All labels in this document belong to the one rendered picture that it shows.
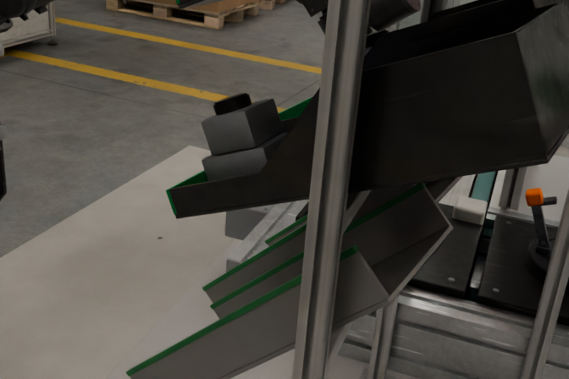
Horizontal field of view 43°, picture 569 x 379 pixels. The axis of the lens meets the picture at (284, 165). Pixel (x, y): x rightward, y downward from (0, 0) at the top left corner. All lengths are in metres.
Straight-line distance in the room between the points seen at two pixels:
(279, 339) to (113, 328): 0.48
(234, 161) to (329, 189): 0.14
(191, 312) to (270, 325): 0.48
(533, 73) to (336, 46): 0.11
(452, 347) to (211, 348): 0.40
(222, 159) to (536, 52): 0.26
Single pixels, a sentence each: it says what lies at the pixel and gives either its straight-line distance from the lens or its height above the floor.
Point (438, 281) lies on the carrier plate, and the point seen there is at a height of 0.97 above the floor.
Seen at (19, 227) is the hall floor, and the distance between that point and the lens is 3.08.
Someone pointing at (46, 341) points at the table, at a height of 0.86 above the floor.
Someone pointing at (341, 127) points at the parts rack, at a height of 1.31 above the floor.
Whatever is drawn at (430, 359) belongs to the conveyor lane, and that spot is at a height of 0.89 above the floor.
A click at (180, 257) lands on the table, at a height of 0.86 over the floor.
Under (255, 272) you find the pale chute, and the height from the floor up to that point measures 1.06.
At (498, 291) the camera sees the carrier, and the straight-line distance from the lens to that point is 0.94.
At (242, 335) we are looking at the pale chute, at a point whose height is 1.11.
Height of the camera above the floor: 1.45
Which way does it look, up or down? 23 degrees down
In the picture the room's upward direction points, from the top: 5 degrees clockwise
